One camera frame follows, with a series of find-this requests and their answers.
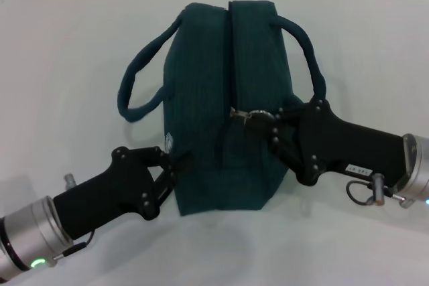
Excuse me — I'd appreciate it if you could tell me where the black wrist cable with connector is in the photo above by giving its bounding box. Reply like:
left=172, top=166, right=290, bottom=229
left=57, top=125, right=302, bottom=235
left=345, top=173, right=415, bottom=210
left=51, top=172, right=98, bottom=261

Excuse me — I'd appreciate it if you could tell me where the dark teal fabric lunch bag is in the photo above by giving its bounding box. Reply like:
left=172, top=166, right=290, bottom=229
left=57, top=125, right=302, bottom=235
left=117, top=0, right=328, bottom=217

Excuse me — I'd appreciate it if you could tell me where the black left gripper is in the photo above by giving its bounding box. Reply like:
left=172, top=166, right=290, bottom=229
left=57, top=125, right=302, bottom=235
left=52, top=145, right=196, bottom=240

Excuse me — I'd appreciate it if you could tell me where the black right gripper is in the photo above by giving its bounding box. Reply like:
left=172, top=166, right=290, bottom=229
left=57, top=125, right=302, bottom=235
left=245, top=99, right=407, bottom=187

